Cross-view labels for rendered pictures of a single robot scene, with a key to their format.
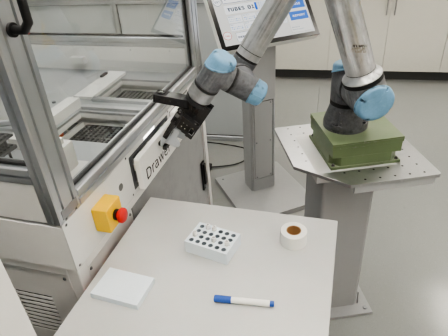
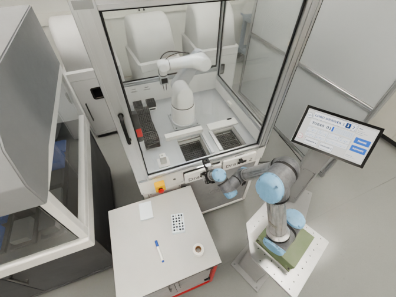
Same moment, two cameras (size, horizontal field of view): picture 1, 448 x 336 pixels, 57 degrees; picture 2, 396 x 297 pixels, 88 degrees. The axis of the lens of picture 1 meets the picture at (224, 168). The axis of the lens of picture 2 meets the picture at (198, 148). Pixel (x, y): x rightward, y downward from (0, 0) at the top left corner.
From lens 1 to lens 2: 0.96 m
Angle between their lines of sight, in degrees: 41
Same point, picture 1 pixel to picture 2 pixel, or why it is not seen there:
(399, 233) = (320, 284)
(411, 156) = (299, 276)
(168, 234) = (175, 205)
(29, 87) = (132, 152)
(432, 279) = not seen: outside the picture
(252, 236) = (191, 234)
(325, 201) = not seen: hidden behind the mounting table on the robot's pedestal
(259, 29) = (250, 172)
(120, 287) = (144, 210)
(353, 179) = (256, 255)
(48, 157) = (136, 168)
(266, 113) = (307, 175)
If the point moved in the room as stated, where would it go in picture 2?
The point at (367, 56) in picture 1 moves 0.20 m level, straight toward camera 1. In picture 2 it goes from (275, 230) to (237, 243)
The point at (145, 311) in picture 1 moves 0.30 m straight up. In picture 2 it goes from (141, 223) to (131, 203)
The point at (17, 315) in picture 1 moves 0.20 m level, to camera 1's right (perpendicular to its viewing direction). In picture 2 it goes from (68, 221) to (81, 256)
